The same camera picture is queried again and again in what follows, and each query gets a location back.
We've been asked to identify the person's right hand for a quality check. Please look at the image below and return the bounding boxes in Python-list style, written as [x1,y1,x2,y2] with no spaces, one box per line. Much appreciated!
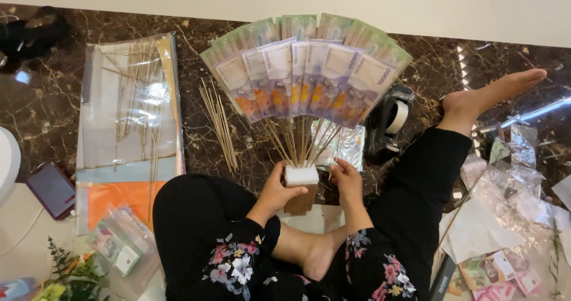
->
[328,158,365,209]

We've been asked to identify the person's left hand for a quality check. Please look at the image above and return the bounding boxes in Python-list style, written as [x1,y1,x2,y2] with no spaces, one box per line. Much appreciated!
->
[256,160,309,215]

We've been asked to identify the brown cardboard box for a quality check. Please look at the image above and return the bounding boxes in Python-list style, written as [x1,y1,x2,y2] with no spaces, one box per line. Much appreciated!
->
[283,184,319,216]

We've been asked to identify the white foam block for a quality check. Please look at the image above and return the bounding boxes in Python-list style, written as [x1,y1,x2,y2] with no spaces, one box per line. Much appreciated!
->
[284,164,320,188]

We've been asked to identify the clear plastic sleeves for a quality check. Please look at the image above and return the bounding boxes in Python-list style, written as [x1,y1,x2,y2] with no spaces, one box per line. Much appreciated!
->
[310,120,367,173]

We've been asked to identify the bunch of upright bamboo skewers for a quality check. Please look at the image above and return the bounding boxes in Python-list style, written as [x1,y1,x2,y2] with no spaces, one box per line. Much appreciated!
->
[258,116,345,169]

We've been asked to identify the black tape dispenser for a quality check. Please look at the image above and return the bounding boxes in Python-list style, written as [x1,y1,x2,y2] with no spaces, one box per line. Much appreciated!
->
[363,84,416,166]

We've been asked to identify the person's left foot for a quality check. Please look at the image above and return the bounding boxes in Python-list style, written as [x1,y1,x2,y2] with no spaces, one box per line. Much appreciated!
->
[271,223,351,282]

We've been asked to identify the person's foot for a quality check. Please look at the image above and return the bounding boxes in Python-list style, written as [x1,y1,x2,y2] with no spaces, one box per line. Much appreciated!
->
[271,223,351,282]
[436,68,548,137]

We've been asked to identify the black floral top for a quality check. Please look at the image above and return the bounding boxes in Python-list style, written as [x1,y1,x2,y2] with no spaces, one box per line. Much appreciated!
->
[201,215,420,301]

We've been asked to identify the white tape roll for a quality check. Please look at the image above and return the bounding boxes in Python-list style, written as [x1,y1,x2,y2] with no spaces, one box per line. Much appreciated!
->
[385,100,410,136]

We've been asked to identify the black trousers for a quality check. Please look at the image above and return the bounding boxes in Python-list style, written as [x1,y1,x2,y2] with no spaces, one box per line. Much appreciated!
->
[152,126,473,301]

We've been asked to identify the pile of loose bamboo skewers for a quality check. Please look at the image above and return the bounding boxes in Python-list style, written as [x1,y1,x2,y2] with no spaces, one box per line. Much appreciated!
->
[198,78,240,175]

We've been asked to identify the single bamboo skewer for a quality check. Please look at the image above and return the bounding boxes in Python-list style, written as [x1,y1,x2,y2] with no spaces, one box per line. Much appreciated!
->
[434,167,488,253]

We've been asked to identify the fan of banknotes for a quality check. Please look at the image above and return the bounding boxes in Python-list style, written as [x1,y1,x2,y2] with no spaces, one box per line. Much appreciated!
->
[199,13,414,129]

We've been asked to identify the black box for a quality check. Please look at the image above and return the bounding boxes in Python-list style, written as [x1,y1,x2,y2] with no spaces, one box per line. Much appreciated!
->
[429,254,458,301]

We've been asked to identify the white paper sheet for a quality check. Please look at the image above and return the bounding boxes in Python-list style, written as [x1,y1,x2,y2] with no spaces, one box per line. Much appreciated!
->
[439,197,528,264]

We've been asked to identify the person's right foot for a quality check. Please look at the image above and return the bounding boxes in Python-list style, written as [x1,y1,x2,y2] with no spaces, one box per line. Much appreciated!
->
[436,68,548,137]

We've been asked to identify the plastic bag of paper sheets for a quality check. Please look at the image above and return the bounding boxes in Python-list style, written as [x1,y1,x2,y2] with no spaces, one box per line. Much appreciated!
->
[74,32,186,237]

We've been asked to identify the small plastic bag of banknotes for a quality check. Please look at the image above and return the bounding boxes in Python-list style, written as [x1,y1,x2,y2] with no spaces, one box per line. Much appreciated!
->
[87,203,162,293]

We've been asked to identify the heap of loose banknotes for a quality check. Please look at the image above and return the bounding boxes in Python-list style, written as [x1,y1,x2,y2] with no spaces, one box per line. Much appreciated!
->
[447,249,544,301]

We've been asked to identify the heap of clear plastic wrappers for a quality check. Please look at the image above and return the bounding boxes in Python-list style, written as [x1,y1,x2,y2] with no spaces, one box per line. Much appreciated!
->
[459,97,571,253]

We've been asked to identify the green and yellow flower bunch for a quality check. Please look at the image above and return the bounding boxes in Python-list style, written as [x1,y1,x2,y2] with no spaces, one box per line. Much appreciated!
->
[31,236,111,301]

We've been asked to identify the green plant stalk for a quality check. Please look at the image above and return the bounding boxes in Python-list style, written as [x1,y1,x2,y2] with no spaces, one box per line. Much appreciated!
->
[549,221,564,293]

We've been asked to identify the red phone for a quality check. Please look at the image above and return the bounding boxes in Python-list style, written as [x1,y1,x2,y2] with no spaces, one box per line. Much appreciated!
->
[25,161,77,222]

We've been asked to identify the white round object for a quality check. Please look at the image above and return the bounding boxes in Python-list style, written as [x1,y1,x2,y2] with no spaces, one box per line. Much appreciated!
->
[0,126,22,203]

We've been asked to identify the blue packet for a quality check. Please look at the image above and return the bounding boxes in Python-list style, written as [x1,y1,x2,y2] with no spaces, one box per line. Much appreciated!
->
[0,276,42,301]

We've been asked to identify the black object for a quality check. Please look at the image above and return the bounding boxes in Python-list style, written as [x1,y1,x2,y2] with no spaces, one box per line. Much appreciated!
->
[0,6,70,70]

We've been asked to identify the white cable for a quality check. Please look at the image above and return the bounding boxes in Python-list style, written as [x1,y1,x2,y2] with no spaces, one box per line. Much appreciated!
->
[0,206,45,257]

